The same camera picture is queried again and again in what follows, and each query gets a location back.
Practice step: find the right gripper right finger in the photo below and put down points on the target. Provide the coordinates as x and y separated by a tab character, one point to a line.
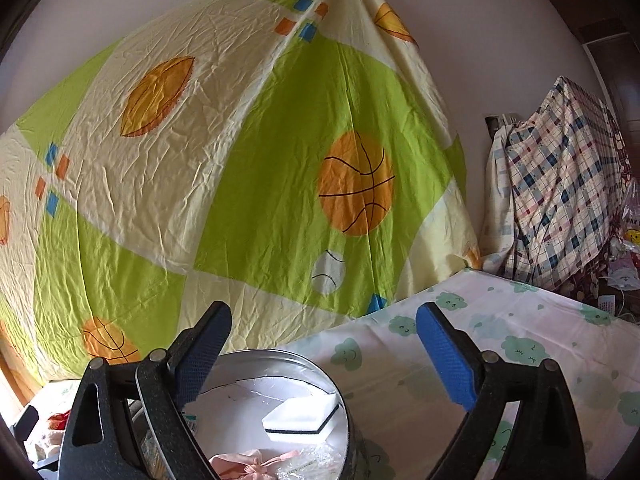
545	441

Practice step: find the pink fabric in tin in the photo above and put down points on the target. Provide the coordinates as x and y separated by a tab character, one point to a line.
249	465

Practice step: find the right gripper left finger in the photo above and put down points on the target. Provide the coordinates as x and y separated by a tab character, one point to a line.
99	440

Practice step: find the round blue metal tin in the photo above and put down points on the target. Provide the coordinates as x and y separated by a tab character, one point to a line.
277	401

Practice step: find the green basketball print sheet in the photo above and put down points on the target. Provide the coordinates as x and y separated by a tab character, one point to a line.
292	158

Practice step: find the plaid checked cloth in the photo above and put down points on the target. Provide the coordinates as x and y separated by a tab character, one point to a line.
555	186

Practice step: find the cloud print bed sheet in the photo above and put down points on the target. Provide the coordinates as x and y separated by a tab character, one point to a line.
402	408

